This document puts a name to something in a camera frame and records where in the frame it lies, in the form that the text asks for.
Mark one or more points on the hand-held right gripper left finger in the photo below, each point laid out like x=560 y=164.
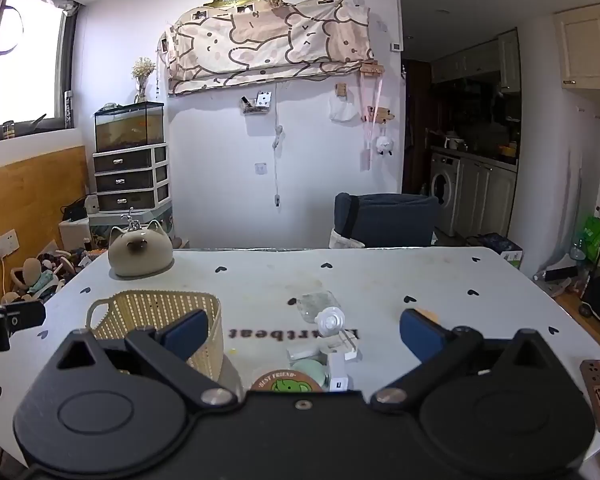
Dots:
x=185 y=334

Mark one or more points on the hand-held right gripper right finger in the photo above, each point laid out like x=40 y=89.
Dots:
x=420 y=334

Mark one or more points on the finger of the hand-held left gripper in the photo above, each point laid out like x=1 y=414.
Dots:
x=22 y=315

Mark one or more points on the cream woven plastic basket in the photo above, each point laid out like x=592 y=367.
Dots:
x=140 y=307

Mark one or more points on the white plastic clip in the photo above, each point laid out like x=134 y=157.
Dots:
x=344 y=347

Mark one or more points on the white cube charger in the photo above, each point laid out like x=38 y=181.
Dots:
x=339 y=372

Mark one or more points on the round green elephant coaster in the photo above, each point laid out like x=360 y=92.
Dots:
x=287 y=384

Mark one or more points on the pile of clutter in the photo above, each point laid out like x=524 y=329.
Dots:
x=45 y=272

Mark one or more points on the cat-shaped ceramic jar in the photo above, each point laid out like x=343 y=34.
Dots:
x=140 y=255

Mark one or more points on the white box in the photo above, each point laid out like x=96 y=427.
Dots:
x=74 y=234

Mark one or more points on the blue chair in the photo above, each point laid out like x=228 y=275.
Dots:
x=395 y=220

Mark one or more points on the black device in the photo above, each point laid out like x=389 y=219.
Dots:
x=75 y=210

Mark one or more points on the blue green carton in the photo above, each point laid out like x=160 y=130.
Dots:
x=502 y=247

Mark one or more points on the patterned storage box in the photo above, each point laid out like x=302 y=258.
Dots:
x=130 y=222

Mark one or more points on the silver metal ornament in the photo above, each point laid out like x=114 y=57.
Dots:
x=131 y=220

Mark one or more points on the washing machine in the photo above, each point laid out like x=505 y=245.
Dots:
x=445 y=190

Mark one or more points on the lower kitchen cabinets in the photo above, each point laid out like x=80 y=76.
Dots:
x=485 y=200

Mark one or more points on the kitchen cabinets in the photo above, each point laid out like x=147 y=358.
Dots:
x=480 y=62
x=485 y=200

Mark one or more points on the plastic drawer unit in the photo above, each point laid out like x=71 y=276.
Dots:
x=130 y=177

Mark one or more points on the dark jar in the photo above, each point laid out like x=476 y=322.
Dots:
x=8 y=131

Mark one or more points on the sheep plush toy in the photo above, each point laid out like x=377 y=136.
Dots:
x=384 y=145

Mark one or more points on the white kettle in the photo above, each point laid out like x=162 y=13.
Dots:
x=454 y=141

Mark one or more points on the green plastic bag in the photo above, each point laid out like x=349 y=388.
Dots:
x=592 y=235

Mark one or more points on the yellow bowl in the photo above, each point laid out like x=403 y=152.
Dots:
x=507 y=150

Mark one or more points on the pink ribbon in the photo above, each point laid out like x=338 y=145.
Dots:
x=369 y=130

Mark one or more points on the glass fish tank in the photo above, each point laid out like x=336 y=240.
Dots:
x=129 y=127

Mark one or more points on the wooden animal hook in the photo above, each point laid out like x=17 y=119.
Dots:
x=382 y=115

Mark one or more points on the white hanging bag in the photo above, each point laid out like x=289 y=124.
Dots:
x=342 y=110

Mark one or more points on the window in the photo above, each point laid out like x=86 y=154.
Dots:
x=27 y=60

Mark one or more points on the wooden clip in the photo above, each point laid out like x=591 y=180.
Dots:
x=341 y=89

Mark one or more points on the vase with dried flowers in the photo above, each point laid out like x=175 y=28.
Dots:
x=142 y=72

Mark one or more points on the wooden sign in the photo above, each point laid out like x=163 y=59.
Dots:
x=371 y=67

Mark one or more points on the upper kitchen cabinets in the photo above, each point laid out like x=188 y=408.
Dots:
x=480 y=62

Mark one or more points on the printed blanket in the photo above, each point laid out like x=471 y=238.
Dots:
x=265 y=42

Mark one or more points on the dried flower decoration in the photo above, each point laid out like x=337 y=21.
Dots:
x=277 y=0

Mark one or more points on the white wall socket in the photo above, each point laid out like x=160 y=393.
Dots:
x=3 y=245

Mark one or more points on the clear wall hook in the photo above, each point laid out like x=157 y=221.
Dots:
x=260 y=168

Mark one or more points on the clear wall shelf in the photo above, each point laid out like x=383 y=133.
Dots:
x=255 y=102

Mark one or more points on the wall thermostat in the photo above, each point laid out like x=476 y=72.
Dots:
x=395 y=46

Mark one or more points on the cream wall cabinet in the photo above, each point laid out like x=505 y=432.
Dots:
x=587 y=45

